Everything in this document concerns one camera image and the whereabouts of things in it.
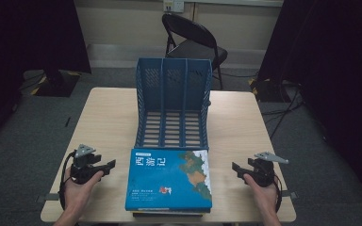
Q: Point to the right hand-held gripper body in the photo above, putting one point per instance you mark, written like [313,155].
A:
[264,172]

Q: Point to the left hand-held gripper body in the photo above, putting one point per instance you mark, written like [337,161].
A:
[81,171]

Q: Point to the blue book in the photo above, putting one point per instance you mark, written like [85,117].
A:
[157,185]

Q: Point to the blue plastic file rack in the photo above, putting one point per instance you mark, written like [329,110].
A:
[172,94]

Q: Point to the person's left hand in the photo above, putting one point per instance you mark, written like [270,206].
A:
[77,197]

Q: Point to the person's right hand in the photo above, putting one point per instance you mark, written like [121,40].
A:
[265,201]

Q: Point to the grey tape piece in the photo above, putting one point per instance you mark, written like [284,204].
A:
[48,197]
[290,194]

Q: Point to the black stand base yellow tape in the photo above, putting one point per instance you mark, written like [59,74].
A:
[268,91]
[56,84]

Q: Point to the black curtain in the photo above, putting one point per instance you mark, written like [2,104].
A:
[336,78]
[19,37]

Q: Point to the black folding chair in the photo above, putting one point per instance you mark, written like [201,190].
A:
[198,47]

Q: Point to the white wall socket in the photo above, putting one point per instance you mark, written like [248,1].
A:
[173,5]

